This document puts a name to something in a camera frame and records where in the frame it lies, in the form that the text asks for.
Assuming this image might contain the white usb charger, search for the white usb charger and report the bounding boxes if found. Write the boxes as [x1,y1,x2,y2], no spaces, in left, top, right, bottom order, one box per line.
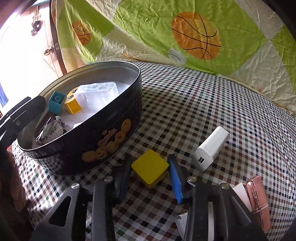
[192,126,229,172]

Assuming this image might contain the teal bear toy block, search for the teal bear toy block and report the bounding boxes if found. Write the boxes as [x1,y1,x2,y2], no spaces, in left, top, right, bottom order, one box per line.
[48,91,65,115]

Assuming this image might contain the dark pouch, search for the dark pouch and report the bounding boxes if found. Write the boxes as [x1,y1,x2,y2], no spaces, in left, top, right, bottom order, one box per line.
[32,115,66,148]

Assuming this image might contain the clear plastic case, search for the clear plastic case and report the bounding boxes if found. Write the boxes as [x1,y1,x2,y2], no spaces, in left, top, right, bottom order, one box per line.
[74,82,119,112]

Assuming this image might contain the rose gold lighter case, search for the rose gold lighter case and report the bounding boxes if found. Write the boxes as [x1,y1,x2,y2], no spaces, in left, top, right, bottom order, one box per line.
[244,175,271,232]

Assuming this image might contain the black round cookie tin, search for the black round cookie tin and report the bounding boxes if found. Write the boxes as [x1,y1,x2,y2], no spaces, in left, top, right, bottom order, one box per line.
[17,61,142,176]

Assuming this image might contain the white cork rectangular box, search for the white cork rectangular box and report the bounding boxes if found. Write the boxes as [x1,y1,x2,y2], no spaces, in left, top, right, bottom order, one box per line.
[175,183,252,239]

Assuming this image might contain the green basketball pattern sheet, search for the green basketball pattern sheet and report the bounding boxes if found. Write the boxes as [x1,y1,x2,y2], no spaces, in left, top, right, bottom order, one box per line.
[50,1,295,114]

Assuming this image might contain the yellow toy cube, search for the yellow toy cube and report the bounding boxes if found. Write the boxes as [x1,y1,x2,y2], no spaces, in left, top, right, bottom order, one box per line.
[132,150,169,189]

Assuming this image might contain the brown wooden door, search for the brown wooden door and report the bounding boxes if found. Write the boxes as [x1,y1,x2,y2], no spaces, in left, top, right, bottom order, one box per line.
[1,1,63,99]

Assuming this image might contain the yellow car toy block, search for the yellow car toy block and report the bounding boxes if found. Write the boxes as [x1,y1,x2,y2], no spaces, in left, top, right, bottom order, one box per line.
[64,87,81,114]

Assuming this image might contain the brass door knob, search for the brass door knob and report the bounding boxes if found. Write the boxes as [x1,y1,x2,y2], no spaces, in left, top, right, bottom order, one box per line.
[44,46,54,56]

